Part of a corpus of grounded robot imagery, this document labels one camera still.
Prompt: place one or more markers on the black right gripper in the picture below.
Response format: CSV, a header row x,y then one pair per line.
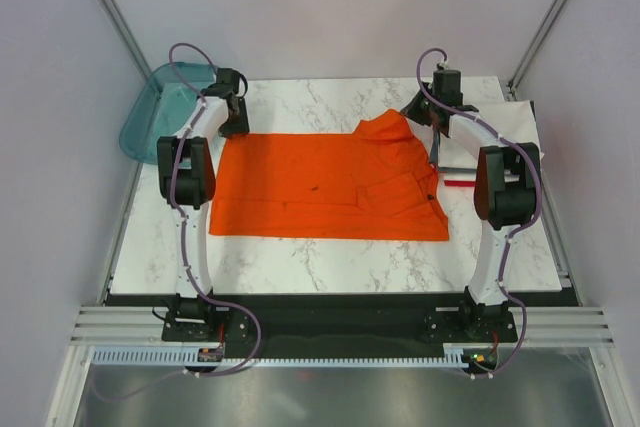
x,y
412,110

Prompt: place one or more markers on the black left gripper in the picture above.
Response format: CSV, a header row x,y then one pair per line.
x,y
241,128

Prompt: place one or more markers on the orange t shirt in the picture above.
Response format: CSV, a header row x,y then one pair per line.
x,y
375,183

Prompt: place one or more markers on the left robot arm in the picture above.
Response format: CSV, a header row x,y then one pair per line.
x,y
187,182

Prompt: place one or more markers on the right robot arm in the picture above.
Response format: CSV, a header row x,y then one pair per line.
x,y
506,196

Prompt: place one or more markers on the teal plastic bin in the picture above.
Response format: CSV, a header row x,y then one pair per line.
x,y
164,108

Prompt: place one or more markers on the white folded t shirt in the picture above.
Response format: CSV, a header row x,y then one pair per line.
x,y
513,119

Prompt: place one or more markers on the right aluminium frame post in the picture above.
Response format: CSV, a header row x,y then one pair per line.
x,y
544,29

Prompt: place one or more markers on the aluminium frame post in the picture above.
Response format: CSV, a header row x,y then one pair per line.
x,y
126,36
544,29

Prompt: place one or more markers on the left aluminium frame post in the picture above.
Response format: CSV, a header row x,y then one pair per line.
x,y
126,36

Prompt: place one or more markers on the right aluminium side rail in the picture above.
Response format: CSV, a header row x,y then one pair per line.
x,y
540,260

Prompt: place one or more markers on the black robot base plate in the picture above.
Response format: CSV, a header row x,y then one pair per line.
x,y
345,325

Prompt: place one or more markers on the front aluminium cross rail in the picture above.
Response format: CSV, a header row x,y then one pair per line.
x,y
542,326

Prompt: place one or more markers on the white slotted cable duct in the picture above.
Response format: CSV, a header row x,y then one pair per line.
x,y
200,357

